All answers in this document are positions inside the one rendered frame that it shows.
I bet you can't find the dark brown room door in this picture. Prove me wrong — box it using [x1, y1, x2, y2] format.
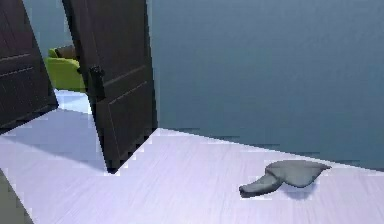
[0, 0, 60, 131]
[61, 0, 159, 175]

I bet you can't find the grey cloth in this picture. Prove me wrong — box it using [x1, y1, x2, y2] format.
[238, 159, 332, 199]

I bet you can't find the lime green armchair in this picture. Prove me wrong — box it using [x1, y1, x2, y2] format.
[43, 45, 87, 94]

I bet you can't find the black door handle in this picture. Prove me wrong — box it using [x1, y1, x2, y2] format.
[88, 65, 107, 102]

